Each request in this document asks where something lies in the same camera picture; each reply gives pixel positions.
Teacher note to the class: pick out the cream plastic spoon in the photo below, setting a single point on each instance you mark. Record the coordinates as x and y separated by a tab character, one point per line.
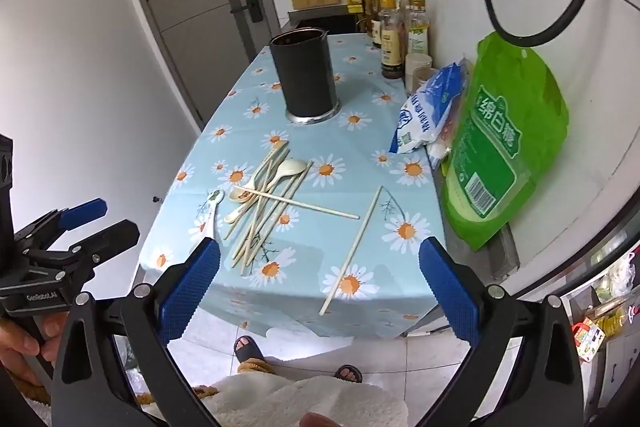
287	168

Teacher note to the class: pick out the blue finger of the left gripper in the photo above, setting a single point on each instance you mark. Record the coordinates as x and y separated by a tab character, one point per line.
73	218
108	243

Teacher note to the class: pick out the daisy print blue tablecloth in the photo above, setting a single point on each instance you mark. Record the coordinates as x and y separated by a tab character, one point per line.
383	293

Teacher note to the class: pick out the black utensil holder cup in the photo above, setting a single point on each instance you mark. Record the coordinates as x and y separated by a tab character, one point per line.
303	64

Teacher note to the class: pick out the dark soy sauce bottle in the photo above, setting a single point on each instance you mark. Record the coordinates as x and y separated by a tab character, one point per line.
392	37

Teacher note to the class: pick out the white blue salt bag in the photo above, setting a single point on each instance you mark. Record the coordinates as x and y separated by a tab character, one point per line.
423	117

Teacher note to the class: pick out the green label oil bottle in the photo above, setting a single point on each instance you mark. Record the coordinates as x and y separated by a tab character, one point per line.
418	24

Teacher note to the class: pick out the cream chopstick across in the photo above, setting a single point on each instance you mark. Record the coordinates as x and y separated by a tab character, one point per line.
338	213

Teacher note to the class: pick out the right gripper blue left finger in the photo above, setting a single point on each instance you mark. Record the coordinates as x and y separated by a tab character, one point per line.
182	287

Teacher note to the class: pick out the black door handle lock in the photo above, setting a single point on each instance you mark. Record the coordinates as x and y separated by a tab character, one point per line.
252	7

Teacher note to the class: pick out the person's left hand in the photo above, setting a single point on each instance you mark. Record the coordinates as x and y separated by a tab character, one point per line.
16	344

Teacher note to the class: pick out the cream chopstick apart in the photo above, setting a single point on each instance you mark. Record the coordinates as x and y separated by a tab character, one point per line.
351	252

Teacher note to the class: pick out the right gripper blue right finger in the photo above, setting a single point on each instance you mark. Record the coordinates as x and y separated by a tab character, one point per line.
456	288

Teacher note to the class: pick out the green sugar bag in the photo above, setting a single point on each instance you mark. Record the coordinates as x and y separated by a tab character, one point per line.
513	123

